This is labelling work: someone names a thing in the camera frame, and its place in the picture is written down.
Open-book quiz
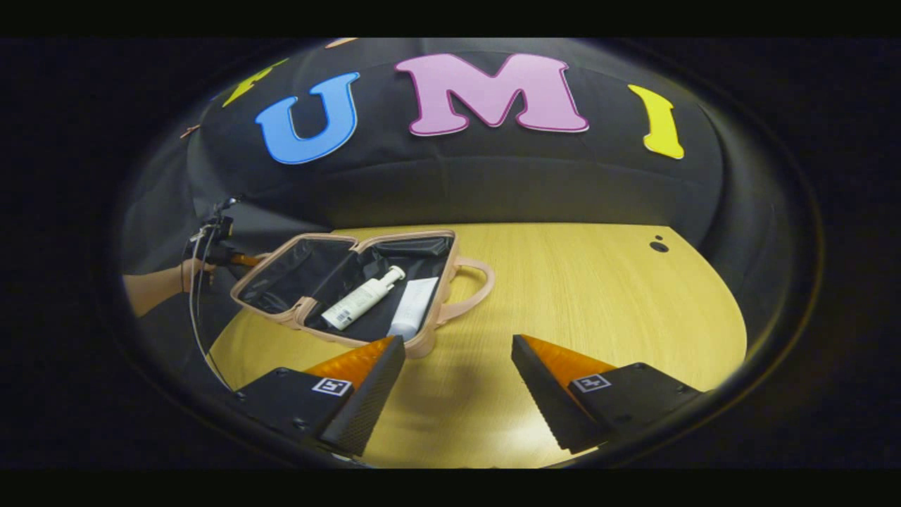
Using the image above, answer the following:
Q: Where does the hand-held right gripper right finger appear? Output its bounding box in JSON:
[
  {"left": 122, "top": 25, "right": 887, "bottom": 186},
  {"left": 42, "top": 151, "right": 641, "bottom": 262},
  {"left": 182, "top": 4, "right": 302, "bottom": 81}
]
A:
[{"left": 511, "top": 334, "right": 706, "bottom": 455}]

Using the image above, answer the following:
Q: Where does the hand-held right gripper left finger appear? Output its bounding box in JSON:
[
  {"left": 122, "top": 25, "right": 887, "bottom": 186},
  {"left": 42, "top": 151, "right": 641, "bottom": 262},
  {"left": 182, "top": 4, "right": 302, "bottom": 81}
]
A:
[{"left": 234, "top": 335, "right": 408, "bottom": 457}]

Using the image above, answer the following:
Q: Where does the pink suitcase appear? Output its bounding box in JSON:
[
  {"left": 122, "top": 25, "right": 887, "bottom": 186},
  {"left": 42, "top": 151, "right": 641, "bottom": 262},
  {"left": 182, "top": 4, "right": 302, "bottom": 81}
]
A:
[{"left": 229, "top": 229, "right": 496, "bottom": 359}]

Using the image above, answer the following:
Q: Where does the white pump bottle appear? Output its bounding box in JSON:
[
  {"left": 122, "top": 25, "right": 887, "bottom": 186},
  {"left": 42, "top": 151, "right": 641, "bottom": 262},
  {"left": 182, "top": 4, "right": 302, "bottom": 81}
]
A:
[{"left": 321, "top": 265, "right": 407, "bottom": 332}]

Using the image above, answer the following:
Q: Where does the white skin care tube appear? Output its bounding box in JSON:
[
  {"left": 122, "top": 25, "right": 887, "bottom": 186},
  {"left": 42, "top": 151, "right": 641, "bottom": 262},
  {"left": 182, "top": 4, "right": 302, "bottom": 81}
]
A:
[{"left": 386, "top": 277, "right": 441, "bottom": 342}]

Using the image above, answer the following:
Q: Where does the black backdrop cloth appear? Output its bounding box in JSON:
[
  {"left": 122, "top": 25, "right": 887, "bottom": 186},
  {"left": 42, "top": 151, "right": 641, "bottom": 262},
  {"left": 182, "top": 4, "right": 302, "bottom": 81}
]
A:
[{"left": 120, "top": 39, "right": 747, "bottom": 367}]

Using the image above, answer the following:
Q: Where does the white cable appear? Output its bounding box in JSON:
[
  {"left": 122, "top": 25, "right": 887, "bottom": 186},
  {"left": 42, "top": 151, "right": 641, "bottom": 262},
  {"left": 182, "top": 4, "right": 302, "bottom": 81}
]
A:
[{"left": 187, "top": 225, "right": 233, "bottom": 392}]

